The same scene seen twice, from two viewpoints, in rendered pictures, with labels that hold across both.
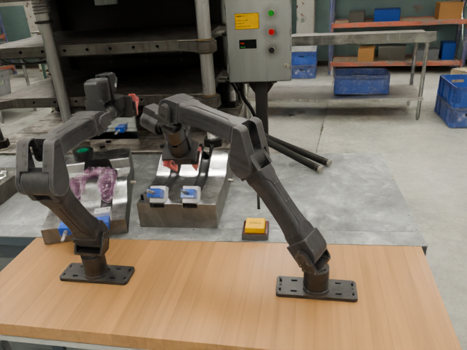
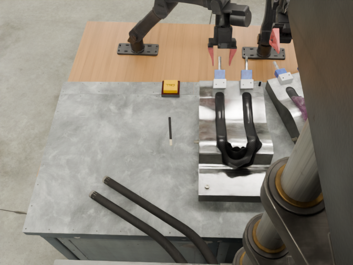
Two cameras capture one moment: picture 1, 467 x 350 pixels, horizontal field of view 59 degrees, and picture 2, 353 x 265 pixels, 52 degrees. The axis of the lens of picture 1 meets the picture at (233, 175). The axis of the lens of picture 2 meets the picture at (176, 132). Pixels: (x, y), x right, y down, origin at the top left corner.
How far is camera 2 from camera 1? 2.19 m
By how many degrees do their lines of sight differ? 98
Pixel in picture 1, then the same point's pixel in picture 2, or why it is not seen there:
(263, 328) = (165, 30)
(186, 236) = not seen: hidden behind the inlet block
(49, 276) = (292, 52)
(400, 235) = (74, 90)
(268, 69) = not seen: outside the picture
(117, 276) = (249, 50)
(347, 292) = (122, 46)
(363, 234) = (97, 90)
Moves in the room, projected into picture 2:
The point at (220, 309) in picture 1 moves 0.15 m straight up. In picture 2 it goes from (186, 38) to (185, 13)
